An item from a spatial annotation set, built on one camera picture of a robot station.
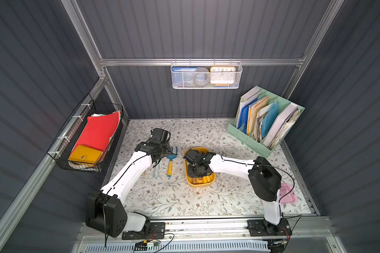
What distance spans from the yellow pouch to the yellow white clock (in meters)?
0.68

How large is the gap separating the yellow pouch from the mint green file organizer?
80 cm

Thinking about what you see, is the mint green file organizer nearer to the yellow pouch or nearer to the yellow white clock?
the yellow white clock

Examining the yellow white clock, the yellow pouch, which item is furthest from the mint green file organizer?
the yellow pouch

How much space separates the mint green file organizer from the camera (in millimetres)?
892

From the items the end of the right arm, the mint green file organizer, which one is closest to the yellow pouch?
the end of the right arm

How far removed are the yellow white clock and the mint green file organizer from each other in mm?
147

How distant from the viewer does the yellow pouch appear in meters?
0.64

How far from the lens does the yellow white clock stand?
891 mm
